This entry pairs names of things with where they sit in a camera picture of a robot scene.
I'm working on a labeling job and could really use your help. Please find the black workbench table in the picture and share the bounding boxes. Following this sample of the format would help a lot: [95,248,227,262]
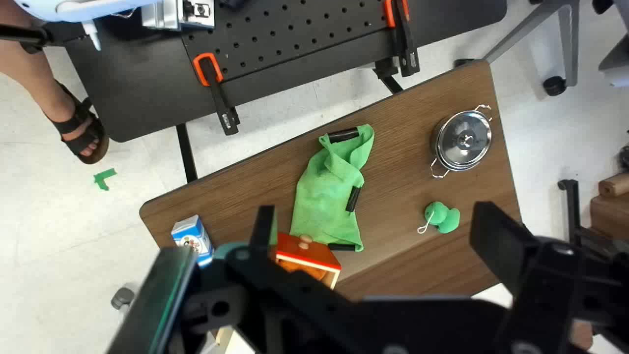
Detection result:
[89,0,512,146]

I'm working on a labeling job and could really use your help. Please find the grey office chair base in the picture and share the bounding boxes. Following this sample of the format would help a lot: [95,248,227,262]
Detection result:
[483,0,585,99]

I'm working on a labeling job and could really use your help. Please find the bare person leg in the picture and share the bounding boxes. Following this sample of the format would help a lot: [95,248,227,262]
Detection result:
[0,18,111,166]

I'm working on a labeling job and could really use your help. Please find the grey table foot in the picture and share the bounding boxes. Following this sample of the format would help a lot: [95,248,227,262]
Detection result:
[111,284,139,313]

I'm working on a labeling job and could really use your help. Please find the blue white carton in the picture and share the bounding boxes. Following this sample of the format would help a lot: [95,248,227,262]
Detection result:
[170,213,219,270]

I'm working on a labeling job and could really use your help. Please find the silver pot with lid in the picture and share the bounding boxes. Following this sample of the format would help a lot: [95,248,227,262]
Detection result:
[429,103,496,181]

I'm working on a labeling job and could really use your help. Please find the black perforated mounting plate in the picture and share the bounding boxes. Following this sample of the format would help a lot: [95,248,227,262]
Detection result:
[180,0,424,85]

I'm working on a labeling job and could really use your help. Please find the small red drawer box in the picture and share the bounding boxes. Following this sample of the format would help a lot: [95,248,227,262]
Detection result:
[272,231,345,291]

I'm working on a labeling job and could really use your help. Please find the green floor tape mark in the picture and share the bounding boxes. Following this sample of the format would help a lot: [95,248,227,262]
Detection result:
[93,168,121,193]

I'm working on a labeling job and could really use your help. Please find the orange black bar clamp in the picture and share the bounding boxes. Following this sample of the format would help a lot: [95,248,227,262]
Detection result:
[374,0,424,79]
[192,52,245,138]

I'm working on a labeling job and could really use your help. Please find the green plush toy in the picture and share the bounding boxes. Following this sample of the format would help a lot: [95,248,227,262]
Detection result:
[416,199,465,238]

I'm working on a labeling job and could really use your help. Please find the green fabric bag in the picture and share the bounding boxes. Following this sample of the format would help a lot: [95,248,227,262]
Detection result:
[288,122,378,254]

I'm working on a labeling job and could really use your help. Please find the wooden blocks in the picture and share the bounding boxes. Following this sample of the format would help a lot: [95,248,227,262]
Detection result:
[589,170,629,246]

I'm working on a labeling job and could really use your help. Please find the black table leg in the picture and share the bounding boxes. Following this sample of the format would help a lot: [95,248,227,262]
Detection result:
[174,122,201,185]

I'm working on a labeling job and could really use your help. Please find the silver metal block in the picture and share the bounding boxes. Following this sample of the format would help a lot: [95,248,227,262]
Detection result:
[142,0,219,34]

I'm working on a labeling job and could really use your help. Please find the black sandal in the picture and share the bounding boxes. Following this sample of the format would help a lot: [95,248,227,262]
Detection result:
[50,81,113,168]

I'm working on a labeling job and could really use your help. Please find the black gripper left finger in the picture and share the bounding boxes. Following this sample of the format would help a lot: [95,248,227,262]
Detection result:
[249,203,280,266]

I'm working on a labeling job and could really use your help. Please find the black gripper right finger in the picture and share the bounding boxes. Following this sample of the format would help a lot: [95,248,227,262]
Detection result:
[469,201,547,311]

